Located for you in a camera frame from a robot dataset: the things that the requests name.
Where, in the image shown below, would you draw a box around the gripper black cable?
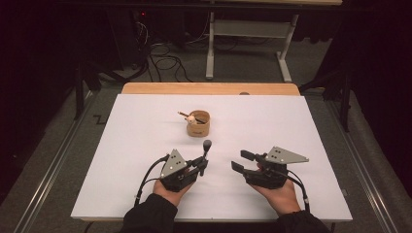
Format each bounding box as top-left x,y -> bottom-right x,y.
133,153 -> 171,207
275,168 -> 311,213

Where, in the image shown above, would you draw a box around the wooden table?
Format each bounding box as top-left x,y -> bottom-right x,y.
120,82 -> 301,97

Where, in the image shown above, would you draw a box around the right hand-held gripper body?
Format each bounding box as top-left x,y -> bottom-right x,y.
244,146 -> 310,190

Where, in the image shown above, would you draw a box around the black metal stand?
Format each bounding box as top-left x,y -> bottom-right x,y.
73,61 -> 101,121
299,69 -> 353,133

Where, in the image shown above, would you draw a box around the aluminium floor rail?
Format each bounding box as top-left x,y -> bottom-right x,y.
13,91 -> 95,233
325,100 -> 399,233

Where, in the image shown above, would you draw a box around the round wooden brush cup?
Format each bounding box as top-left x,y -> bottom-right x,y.
186,110 -> 212,138

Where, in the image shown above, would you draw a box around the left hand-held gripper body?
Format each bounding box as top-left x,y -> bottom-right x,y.
159,149 -> 200,193

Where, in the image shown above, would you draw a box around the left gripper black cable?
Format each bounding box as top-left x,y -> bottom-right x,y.
133,153 -> 171,207

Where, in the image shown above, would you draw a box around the black floor cables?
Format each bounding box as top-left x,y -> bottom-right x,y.
134,18 -> 193,83

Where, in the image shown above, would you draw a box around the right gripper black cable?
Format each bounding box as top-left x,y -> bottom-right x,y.
275,168 -> 311,213

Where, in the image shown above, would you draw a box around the thick black makeup brush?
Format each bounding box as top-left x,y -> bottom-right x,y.
198,139 -> 213,178

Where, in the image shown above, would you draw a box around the person's right hand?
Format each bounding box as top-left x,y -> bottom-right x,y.
251,163 -> 302,217

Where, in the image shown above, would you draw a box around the white table board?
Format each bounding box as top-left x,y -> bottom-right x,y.
70,93 -> 354,222

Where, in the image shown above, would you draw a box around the white metal desk frame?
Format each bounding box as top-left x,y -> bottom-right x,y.
205,11 -> 299,83

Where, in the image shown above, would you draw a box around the person's left hand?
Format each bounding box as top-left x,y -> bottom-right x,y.
153,174 -> 195,208

